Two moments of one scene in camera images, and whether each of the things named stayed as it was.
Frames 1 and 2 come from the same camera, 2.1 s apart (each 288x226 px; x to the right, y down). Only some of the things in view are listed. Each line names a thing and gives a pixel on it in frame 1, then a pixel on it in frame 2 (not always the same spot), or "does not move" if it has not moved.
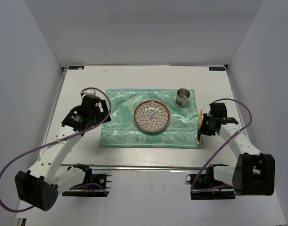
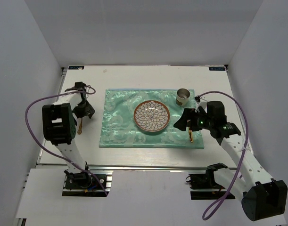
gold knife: [200, 120] → [190, 135]
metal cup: [182, 97] does not move
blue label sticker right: [218, 68] does not move
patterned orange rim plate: [152, 116] does not move
